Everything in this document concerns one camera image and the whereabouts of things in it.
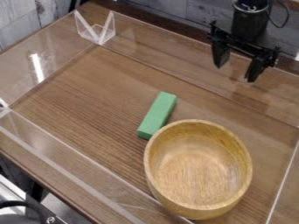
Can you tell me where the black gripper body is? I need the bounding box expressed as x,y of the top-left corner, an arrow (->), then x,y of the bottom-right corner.
207,3 -> 283,68

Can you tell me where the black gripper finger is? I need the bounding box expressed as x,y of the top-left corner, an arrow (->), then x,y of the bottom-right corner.
246,56 -> 267,82
211,39 -> 230,68

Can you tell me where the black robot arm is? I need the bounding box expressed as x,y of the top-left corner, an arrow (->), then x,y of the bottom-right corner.
210,0 -> 281,82

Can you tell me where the green rectangular block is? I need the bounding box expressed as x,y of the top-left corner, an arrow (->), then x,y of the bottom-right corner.
136,92 -> 178,140

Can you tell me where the brown wooden bowl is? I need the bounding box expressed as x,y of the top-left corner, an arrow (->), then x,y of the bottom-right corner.
144,119 -> 254,220

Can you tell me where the clear acrylic corner bracket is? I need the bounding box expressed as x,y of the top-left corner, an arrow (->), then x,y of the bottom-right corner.
74,10 -> 116,46

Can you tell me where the black metal frame mount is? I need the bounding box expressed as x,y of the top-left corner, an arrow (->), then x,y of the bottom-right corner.
0,186 -> 71,224

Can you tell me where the black cable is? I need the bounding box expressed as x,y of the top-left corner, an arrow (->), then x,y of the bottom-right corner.
0,200 -> 51,224

